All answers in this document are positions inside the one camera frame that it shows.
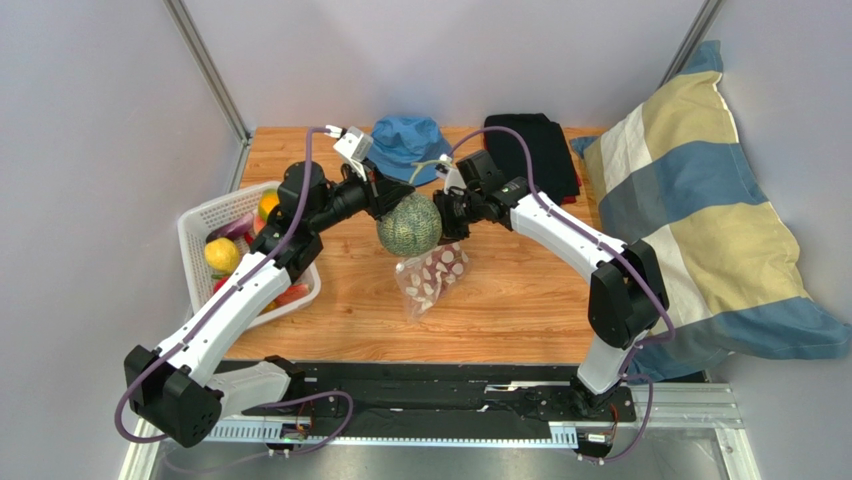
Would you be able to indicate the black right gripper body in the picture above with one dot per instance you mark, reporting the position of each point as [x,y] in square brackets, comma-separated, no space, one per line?
[454,213]

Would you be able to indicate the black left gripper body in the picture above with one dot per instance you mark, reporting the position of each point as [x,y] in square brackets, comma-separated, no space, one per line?
[359,195]

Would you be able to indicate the red toy grape bunch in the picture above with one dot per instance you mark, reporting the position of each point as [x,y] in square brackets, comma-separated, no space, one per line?
[447,264]

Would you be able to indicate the green netted toy melon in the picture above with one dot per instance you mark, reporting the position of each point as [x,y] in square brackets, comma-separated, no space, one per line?
[413,228]

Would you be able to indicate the clear dotted zip top bag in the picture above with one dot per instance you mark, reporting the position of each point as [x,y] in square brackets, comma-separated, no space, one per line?
[424,280]

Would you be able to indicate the yellow toy lemon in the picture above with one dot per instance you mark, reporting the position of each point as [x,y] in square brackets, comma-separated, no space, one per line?
[222,255]

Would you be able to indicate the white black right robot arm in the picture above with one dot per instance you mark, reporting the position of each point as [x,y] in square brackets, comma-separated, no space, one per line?
[627,294]

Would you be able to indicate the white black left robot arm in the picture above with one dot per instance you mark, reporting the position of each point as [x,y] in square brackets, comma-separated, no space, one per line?
[175,387]

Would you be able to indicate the blue bucket hat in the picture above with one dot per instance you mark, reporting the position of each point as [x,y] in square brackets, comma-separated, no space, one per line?
[401,143]

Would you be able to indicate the yellow green toy mango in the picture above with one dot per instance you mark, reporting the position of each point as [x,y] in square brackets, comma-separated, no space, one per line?
[267,202]

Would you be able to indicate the black folded cloth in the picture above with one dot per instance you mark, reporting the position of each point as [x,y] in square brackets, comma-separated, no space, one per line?
[551,158]

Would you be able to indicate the purple toy eggplant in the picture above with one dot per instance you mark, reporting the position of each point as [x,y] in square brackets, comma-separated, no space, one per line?
[233,230]

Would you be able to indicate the white plastic basket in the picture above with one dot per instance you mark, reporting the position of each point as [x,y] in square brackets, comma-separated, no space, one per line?
[194,226]

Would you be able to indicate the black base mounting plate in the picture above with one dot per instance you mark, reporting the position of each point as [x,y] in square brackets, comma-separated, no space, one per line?
[435,401]

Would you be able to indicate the striped blue yellow pillow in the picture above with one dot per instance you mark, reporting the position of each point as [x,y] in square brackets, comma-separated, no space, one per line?
[673,174]

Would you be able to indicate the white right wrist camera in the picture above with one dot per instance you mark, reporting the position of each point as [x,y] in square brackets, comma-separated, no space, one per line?
[449,173]

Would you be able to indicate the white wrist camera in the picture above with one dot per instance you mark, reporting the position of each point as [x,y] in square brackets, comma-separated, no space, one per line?
[449,173]
[353,146]

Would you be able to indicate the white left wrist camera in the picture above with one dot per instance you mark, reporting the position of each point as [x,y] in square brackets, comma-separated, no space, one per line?
[353,146]

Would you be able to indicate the aluminium frame rail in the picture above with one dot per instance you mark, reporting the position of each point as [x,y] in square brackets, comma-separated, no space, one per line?
[194,41]

